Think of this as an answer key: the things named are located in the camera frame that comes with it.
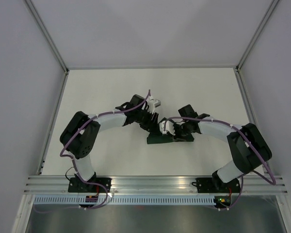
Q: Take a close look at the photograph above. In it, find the right aluminium frame post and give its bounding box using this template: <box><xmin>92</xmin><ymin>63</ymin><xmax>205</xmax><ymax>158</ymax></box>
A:
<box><xmin>235</xmin><ymin>0</ymin><xmax>281</xmax><ymax>72</ymax></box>

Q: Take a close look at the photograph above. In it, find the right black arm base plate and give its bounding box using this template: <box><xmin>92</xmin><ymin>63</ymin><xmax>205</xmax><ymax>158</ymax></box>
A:
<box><xmin>192</xmin><ymin>177</ymin><xmax>241</xmax><ymax>194</ymax></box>

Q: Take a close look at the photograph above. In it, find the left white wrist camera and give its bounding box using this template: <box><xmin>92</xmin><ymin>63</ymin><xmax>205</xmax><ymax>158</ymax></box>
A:
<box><xmin>147</xmin><ymin>96</ymin><xmax>161</xmax><ymax>113</ymax></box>

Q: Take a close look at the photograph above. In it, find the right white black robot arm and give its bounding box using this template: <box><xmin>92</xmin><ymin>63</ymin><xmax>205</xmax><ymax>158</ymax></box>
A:
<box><xmin>173</xmin><ymin>104</ymin><xmax>276</xmax><ymax>192</ymax></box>

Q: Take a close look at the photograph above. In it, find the white slotted cable duct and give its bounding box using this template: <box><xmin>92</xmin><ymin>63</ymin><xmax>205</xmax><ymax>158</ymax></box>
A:
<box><xmin>34</xmin><ymin>195</ymin><xmax>215</xmax><ymax>205</ymax></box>

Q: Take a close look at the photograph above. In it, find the left aluminium frame post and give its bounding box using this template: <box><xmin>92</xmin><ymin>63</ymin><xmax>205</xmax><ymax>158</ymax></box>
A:
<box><xmin>22</xmin><ymin>0</ymin><xmax>69</xmax><ymax>73</ymax></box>

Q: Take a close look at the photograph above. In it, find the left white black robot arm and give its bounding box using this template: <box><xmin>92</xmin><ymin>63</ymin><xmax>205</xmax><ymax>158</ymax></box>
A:
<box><xmin>60</xmin><ymin>94</ymin><xmax>161</xmax><ymax>193</ymax></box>

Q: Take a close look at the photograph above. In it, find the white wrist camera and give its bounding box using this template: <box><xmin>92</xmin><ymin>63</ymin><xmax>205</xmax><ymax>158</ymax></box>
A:
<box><xmin>147</xmin><ymin>96</ymin><xmax>161</xmax><ymax>113</ymax></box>
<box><xmin>159</xmin><ymin>120</ymin><xmax>175</xmax><ymax>135</ymax></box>

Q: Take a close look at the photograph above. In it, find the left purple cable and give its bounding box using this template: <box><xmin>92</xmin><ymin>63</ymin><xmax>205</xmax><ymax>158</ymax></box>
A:
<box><xmin>33</xmin><ymin>89</ymin><xmax>152</xmax><ymax>214</ymax></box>

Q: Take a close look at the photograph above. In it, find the aluminium mounting rail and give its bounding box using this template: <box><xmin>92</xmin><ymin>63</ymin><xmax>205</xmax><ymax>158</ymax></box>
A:
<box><xmin>23</xmin><ymin>175</ymin><xmax>288</xmax><ymax>196</ymax></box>

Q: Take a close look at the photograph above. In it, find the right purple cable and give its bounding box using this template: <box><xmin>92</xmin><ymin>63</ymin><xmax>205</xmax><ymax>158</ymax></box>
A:
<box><xmin>162</xmin><ymin>116</ymin><xmax>276</xmax><ymax>212</ymax></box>

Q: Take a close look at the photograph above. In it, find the aluminium frame post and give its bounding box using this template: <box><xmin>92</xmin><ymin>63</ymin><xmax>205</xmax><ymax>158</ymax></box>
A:
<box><xmin>22</xmin><ymin>0</ymin><xmax>69</xmax><ymax>73</ymax></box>
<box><xmin>235</xmin><ymin>0</ymin><xmax>281</xmax><ymax>72</ymax></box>

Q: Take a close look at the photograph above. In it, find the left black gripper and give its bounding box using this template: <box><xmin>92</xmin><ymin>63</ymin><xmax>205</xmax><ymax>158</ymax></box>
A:
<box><xmin>135</xmin><ymin>109</ymin><xmax>160</xmax><ymax>134</ymax></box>

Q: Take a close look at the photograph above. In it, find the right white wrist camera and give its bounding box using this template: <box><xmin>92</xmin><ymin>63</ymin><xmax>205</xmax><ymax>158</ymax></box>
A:
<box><xmin>159</xmin><ymin>120</ymin><xmax>175</xmax><ymax>135</ymax></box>

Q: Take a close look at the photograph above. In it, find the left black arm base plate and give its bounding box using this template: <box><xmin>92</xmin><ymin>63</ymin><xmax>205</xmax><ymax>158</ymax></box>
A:
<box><xmin>68</xmin><ymin>177</ymin><xmax>112</xmax><ymax>193</ymax></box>

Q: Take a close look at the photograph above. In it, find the dark green cloth napkin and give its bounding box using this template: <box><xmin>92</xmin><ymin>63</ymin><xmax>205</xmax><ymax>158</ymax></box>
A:
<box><xmin>146</xmin><ymin>133</ymin><xmax>194</xmax><ymax>145</ymax></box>

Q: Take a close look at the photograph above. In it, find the purple cable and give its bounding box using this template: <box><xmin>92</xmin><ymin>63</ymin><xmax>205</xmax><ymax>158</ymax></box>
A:
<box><xmin>33</xmin><ymin>89</ymin><xmax>152</xmax><ymax>214</ymax></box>
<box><xmin>162</xmin><ymin>116</ymin><xmax>276</xmax><ymax>212</ymax></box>

